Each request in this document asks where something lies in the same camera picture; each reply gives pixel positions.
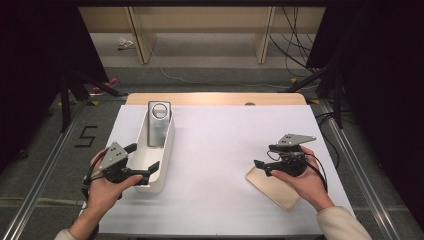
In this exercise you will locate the light wooden shelf unit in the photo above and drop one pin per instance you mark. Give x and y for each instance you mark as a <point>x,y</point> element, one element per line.
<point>200,20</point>

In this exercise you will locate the person's right hand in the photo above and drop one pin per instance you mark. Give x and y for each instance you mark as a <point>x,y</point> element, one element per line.
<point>310,185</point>

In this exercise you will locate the white crumpled scrap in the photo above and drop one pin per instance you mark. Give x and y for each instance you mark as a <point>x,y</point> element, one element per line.
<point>125,42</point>

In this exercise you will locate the black curtain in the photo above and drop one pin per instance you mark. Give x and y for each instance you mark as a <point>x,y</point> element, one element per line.
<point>383,66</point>
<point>40,50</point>

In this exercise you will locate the dark table grommet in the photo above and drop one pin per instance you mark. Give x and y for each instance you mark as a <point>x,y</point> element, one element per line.
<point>250,104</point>

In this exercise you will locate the black tripod stand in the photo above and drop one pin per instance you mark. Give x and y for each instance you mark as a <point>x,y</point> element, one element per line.
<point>66,100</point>
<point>337,100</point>

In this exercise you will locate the beige phone case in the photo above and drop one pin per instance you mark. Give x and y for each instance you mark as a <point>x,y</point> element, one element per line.
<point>276,191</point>

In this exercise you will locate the person's left hand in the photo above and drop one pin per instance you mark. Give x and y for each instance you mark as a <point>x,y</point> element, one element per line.
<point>103,195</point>

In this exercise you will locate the pink object on floor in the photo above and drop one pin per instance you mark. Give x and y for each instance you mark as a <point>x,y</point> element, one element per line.
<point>111,82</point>

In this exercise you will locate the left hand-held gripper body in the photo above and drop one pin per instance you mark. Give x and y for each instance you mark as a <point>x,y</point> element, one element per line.
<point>115,158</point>

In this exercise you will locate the white plastic storage box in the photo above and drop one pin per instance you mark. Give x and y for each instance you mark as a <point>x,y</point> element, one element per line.
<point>143,160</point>

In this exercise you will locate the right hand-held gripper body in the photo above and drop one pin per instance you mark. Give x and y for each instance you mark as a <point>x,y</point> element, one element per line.
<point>293,165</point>

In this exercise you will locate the metal floor rail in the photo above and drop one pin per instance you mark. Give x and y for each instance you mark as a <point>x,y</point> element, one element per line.
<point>40,186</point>
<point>360,176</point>

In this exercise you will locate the white table sheet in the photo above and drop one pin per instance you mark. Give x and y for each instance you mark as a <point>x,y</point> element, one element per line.
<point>213,150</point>

